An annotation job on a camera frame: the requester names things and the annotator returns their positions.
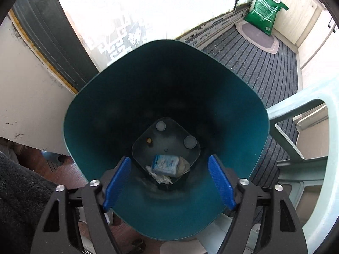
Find cream plastic bag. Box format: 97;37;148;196
146;157;191;185

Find teal plastic waste bin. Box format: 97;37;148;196
63;39;271;241

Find striped grey carpet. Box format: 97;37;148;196
196;28;300;217

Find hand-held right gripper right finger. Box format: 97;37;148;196
208;155;309;254

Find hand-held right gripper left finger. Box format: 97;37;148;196
30;156;132;254

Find dark grey fleece clothing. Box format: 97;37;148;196
0;151;80;254

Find oval grey floor mat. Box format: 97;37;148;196
235;21;280;55

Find blue tissue packet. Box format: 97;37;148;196
151;154;181;178

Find pale green plastic stool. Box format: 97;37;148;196
265;74;339;252

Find green rice bag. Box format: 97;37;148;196
244;0;289;37

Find beige kitchen cabinet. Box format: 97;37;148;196
273;0;339;69

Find patterned glass sliding door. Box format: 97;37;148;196
11;0;244;93

